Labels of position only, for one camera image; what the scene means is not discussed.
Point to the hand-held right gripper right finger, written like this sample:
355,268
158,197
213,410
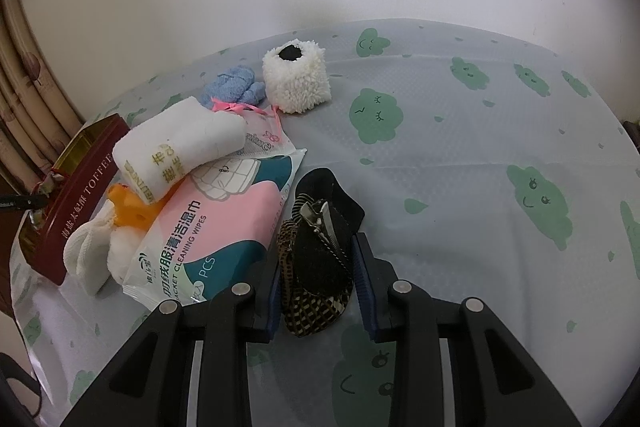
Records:
365,297

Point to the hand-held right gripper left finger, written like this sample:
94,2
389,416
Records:
274,307

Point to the black patterned zipper pouch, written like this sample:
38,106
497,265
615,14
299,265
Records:
320,257

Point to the pink wet wipes pack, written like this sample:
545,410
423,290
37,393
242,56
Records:
215,227

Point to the orange big-eyed toy figure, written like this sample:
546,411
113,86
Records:
130,209

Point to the white ribbed cloth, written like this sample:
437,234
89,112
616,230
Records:
87,252

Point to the clear plastic packet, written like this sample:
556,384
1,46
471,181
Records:
170,142

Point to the white fluffy fleece roll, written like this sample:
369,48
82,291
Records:
300,82

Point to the gold metal tin box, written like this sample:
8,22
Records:
75,197

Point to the green cloud print tablecloth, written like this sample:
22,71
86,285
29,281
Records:
450,207

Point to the white fluffy cloth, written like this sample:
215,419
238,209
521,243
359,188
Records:
125,254

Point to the blue towel with pink tag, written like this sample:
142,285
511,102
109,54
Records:
230,87

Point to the black curved tube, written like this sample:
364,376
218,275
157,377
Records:
17,379

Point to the black pen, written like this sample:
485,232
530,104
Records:
20,202

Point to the beige patterned curtain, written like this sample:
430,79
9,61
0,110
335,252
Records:
25,107

